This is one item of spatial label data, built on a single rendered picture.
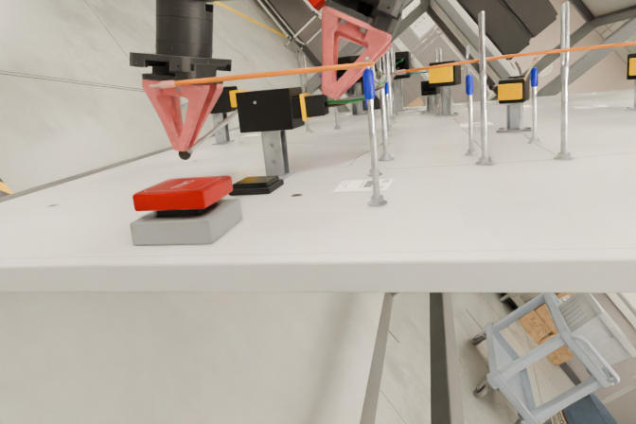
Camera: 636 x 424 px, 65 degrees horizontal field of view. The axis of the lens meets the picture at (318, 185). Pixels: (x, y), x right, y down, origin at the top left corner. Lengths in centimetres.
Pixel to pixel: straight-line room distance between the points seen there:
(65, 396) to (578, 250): 51
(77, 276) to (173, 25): 28
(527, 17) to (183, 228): 136
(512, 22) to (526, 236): 130
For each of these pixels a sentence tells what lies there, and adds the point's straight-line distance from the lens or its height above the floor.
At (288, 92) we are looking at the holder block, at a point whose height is 117.
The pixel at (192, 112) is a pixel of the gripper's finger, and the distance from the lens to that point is 53.
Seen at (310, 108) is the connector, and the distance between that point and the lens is 49.
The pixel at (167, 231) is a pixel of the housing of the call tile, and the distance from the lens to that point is 33.
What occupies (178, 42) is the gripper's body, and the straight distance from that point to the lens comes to 53.
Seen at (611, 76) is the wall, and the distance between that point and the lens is 813.
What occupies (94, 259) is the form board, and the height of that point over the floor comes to 106.
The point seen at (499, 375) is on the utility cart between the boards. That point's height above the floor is 26.
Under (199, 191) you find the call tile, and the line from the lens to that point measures 32.
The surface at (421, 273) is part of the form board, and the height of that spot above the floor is 122.
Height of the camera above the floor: 128
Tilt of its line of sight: 17 degrees down
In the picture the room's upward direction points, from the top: 50 degrees clockwise
